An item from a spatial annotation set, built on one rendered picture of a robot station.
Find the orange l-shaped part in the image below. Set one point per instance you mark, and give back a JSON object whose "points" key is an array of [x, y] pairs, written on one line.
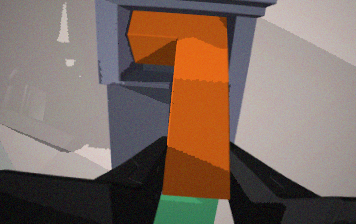
{"points": [[198, 144]]}

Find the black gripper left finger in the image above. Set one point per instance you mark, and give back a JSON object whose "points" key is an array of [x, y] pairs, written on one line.
{"points": [[127, 194]]}

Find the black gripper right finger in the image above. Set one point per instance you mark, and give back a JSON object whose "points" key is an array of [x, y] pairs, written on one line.
{"points": [[262, 195]]}

